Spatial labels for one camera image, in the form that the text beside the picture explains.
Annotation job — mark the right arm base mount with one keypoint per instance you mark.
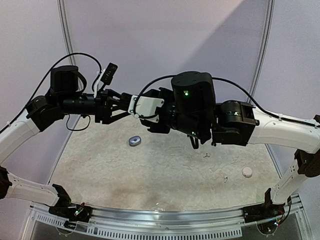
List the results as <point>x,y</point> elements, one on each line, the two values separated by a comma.
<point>263,211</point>

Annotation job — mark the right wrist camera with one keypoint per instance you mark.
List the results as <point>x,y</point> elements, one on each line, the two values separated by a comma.
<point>145,108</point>

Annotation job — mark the left aluminium frame post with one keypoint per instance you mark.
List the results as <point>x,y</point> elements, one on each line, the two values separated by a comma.
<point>81,82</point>

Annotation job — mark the aluminium front rail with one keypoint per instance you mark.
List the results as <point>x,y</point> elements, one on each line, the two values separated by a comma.
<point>200,219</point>

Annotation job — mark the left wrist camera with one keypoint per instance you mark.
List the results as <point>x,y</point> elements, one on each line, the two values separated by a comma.
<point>104,78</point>

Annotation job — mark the aluminium frame post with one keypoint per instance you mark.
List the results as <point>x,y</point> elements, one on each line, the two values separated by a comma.
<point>81,82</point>
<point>260,21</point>

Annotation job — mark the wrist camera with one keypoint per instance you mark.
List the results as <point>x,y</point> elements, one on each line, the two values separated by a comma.
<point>104,78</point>
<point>145,108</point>

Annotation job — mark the right aluminium frame post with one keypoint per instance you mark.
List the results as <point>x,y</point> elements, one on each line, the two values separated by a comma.
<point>260,21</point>

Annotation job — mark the slotted white cable duct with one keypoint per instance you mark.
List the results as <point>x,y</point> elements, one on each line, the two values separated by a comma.
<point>54,228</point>

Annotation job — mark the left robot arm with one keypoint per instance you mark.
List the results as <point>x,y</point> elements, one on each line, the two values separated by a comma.
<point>63,98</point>

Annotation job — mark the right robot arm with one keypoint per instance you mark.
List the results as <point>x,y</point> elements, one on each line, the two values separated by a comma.
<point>190,107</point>

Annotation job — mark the white round charging case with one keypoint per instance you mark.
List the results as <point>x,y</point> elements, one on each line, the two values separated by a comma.
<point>247,172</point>

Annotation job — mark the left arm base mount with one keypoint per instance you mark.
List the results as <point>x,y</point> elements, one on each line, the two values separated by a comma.
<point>73,212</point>

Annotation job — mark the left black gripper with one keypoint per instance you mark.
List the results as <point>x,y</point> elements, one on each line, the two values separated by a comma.
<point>103,111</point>

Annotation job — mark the blue earbud charging case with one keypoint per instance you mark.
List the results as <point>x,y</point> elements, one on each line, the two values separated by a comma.
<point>134,141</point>

